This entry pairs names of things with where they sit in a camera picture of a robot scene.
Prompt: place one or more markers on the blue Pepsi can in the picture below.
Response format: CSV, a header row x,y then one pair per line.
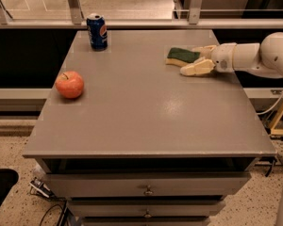
x,y
97,31

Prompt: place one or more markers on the yellow wooden frame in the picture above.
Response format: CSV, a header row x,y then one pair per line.
x,y
274,122

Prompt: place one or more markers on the green and yellow sponge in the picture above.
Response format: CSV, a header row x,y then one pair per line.
x,y
181,57

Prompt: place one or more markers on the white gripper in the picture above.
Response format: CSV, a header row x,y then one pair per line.
x,y
224,57

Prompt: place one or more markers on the grey drawer cabinet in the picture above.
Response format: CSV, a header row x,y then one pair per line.
x,y
139,115

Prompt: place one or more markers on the grey drawer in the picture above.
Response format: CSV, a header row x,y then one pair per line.
x,y
146,209
146,184

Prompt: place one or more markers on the middle grey drawer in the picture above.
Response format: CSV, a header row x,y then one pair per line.
x,y
146,209

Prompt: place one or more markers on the red apple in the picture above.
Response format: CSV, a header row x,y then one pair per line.
x,y
70,84

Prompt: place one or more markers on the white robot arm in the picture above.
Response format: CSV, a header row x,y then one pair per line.
x,y
260,59

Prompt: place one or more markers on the metal window railing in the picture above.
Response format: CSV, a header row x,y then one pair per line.
x,y
191,14

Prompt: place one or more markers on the small device on floor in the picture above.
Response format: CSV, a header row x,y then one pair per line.
x,y
40,187

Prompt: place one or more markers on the top grey drawer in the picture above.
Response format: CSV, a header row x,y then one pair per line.
x,y
146,184

